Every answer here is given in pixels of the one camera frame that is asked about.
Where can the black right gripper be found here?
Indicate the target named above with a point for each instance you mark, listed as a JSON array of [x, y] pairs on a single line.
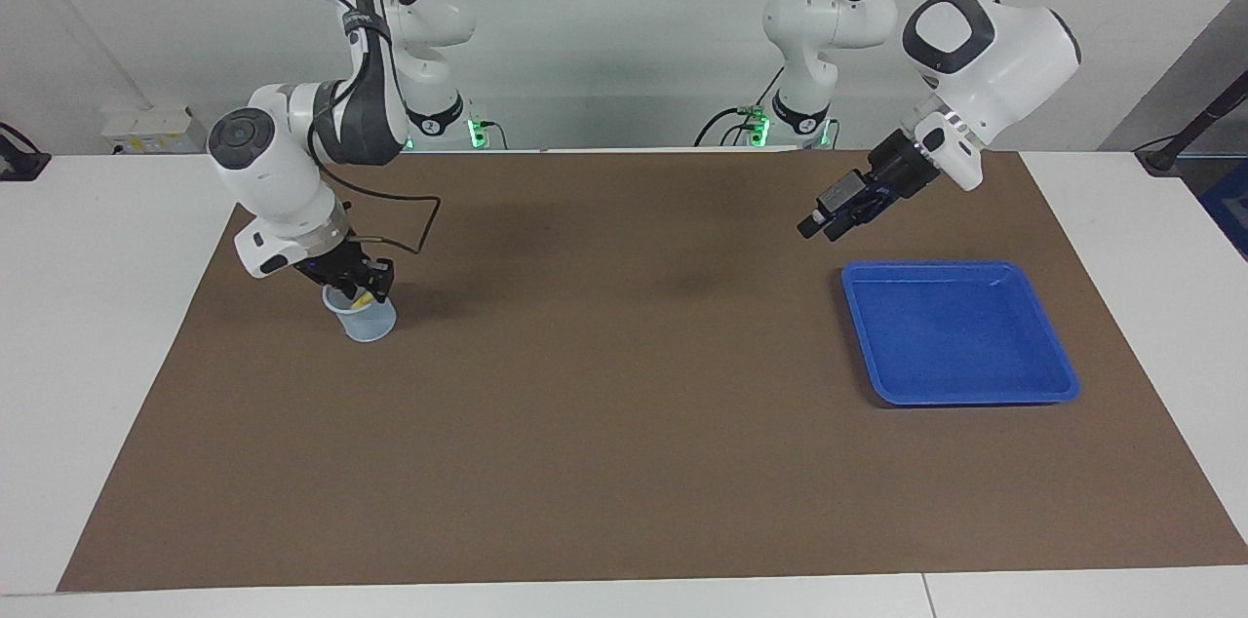
[[336, 265]]

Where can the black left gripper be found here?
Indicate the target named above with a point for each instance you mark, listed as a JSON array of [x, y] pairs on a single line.
[[902, 168]]

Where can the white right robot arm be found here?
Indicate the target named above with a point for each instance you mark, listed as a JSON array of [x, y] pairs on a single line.
[[283, 170]]

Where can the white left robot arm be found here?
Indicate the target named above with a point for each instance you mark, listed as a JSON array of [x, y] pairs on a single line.
[[1014, 43]]

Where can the blue plastic tray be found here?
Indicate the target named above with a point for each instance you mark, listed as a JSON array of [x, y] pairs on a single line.
[[955, 335]]

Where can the light blue mesh pen cup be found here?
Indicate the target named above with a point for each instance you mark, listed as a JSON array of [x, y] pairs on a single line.
[[369, 326]]

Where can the white socket box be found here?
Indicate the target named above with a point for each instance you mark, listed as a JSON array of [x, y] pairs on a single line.
[[156, 126]]

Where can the brown table mat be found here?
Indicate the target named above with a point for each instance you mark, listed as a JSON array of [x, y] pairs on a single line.
[[624, 452]]

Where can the black table clamp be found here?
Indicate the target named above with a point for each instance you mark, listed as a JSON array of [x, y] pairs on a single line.
[[19, 162]]

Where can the black stand pole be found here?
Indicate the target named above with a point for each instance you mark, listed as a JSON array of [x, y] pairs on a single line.
[[1204, 121]]

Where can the blue crate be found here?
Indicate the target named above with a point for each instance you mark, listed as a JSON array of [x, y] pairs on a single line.
[[1228, 209]]

